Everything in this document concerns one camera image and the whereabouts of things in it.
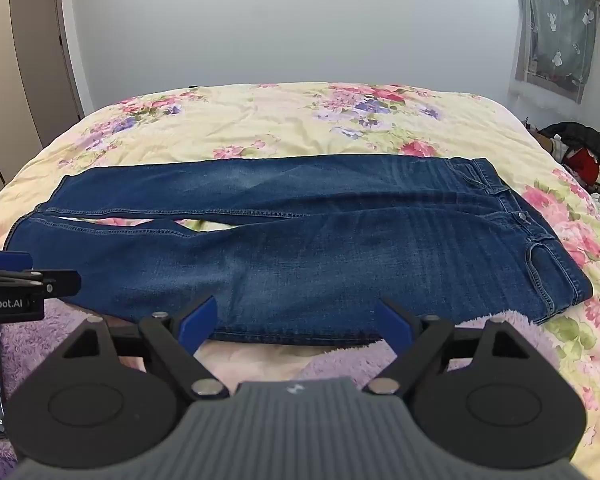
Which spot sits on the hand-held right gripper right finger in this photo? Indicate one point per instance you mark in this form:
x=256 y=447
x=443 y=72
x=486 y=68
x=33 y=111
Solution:
x=393 y=322

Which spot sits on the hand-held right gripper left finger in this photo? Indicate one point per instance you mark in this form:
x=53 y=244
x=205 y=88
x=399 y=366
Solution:
x=200 y=321

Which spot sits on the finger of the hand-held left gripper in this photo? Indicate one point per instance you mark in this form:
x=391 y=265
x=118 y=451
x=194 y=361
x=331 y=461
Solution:
x=60 y=282

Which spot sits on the blue denim pants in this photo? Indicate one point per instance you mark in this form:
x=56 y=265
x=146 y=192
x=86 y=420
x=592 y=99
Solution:
x=330 y=240

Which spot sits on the purple fluffy blanket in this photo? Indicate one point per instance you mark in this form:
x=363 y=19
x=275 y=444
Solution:
x=30 y=350

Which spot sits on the floral yellow duvet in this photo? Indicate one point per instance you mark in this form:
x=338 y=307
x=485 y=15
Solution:
x=280 y=120

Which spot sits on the grey door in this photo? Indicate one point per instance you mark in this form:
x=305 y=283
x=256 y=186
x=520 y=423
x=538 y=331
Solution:
x=42 y=55

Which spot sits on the pile of dark clothes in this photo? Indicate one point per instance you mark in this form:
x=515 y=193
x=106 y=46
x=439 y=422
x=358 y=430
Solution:
x=582 y=152

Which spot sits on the grey printed window curtain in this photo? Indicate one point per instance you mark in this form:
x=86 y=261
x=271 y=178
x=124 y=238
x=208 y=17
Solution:
x=555 y=30

